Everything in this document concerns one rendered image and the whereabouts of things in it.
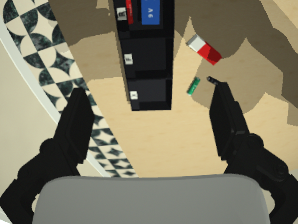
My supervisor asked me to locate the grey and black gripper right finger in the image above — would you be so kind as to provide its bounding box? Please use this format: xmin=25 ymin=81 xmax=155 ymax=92
xmin=209 ymin=82 xmax=298 ymax=224

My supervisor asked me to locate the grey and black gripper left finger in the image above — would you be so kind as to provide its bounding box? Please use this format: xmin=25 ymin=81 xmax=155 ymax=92
xmin=0 ymin=87 xmax=95 ymax=224

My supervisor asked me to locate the blue 9v battery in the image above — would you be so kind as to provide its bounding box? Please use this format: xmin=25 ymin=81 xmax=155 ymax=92
xmin=141 ymin=0 xmax=160 ymax=25

